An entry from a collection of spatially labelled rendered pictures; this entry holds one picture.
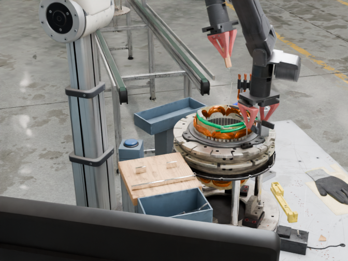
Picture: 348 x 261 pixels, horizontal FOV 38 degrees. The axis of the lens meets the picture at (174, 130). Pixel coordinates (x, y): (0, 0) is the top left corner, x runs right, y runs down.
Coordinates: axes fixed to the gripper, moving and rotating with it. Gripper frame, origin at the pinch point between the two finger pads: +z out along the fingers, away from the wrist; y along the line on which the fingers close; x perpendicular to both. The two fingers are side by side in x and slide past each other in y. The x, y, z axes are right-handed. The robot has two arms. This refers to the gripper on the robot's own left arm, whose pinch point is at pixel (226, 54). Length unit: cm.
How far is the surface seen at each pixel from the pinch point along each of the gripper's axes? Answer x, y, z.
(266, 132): -4.5, 5.4, 25.7
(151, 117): 41.9, 3.7, 17.6
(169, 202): 3.9, -32.7, 33.2
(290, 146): 22, 60, 47
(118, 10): 235, 177, -41
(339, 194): -8, 37, 58
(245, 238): -68, -93, 7
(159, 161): 14.9, -22.7, 25.4
